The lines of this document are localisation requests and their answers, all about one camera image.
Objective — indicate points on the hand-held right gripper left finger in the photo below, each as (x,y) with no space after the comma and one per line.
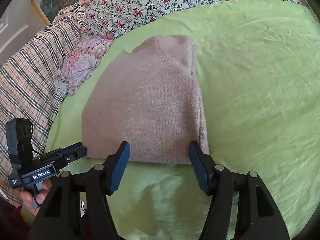
(119,170)

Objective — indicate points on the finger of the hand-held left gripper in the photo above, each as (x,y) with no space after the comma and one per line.
(75,156)
(72,148)

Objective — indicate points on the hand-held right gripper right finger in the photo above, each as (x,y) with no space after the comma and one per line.
(200,170)

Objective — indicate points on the beige knit sweater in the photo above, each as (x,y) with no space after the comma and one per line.
(150,100)

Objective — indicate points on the person's left hand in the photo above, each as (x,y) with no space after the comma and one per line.
(32,200)

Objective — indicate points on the plaid blanket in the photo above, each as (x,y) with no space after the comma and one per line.
(27,85)

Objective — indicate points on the light green bed sheet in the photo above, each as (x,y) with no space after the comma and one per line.
(250,105)

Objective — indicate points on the pastel floral ruffled cloth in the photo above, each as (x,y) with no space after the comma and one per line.
(80,62)

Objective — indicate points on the white door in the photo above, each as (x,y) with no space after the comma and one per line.
(12,32)

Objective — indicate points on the pink floral quilt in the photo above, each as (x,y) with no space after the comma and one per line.
(162,2)

